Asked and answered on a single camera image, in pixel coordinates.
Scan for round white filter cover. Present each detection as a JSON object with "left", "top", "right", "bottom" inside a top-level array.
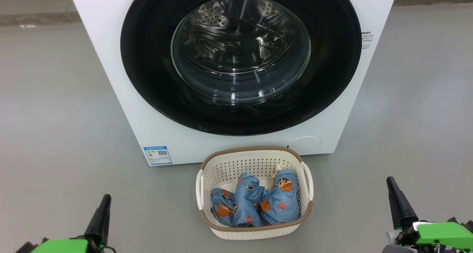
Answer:
[{"left": 288, "top": 136, "right": 322, "bottom": 154}]

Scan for blue cartoon print garment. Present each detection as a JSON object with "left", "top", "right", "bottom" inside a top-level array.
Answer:
[
  {"left": 210, "top": 173, "right": 265, "bottom": 227},
  {"left": 259, "top": 164, "right": 300, "bottom": 226}
]

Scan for printed black text label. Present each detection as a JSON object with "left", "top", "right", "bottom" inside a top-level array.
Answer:
[{"left": 361, "top": 31, "right": 375, "bottom": 50}]

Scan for round black glass washer door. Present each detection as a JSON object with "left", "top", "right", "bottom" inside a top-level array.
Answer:
[{"left": 120, "top": 0, "right": 363, "bottom": 136}]

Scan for blue energy label sticker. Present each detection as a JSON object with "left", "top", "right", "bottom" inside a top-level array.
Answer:
[{"left": 143, "top": 146, "right": 173, "bottom": 166}]

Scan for white front-load washing machine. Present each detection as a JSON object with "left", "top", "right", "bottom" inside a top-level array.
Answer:
[{"left": 68, "top": 0, "right": 399, "bottom": 167}]

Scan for cream perforated laundry basket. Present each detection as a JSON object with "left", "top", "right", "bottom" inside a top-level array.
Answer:
[{"left": 195, "top": 146, "right": 314, "bottom": 240}]

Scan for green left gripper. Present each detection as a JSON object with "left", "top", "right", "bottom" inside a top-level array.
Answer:
[{"left": 31, "top": 194, "right": 112, "bottom": 253}]

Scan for perforated steel washing machine drum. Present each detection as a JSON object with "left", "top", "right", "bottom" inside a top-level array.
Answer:
[{"left": 177, "top": 0, "right": 309, "bottom": 102}]

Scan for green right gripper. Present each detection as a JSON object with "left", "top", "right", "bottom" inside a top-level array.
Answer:
[{"left": 382, "top": 176, "right": 473, "bottom": 253}]

